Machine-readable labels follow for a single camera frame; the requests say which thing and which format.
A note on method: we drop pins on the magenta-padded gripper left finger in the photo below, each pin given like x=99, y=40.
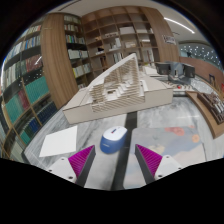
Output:
x=80, y=160

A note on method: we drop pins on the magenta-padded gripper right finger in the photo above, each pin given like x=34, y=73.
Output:
x=150, y=159

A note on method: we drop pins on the blue and white computer mouse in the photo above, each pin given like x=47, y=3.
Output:
x=112, y=140

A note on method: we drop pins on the grey floral print mouse pad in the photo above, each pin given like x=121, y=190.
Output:
x=173, y=148

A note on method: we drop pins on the white paper sheet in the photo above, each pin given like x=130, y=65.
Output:
x=59, y=141

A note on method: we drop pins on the light wooden side table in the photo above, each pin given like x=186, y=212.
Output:
x=205, y=121

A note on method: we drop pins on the white slatted architectural model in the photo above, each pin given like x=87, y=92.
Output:
x=116, y=98

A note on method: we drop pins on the dark brown architectural model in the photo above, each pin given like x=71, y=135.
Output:
x=215, y=106

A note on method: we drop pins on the dark bookshelf with colourful books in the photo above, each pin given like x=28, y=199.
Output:
x=23, y=83

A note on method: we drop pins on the group of ceiling spotlights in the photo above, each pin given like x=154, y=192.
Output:
x=198, y=51

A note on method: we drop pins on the hanging white sign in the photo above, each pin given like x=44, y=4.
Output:
x=169, y=39

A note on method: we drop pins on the wooden shelf unit with books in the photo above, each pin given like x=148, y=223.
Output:
x=113, y=40

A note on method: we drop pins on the long ceiling light strip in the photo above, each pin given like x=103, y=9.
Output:
x=180, y=25

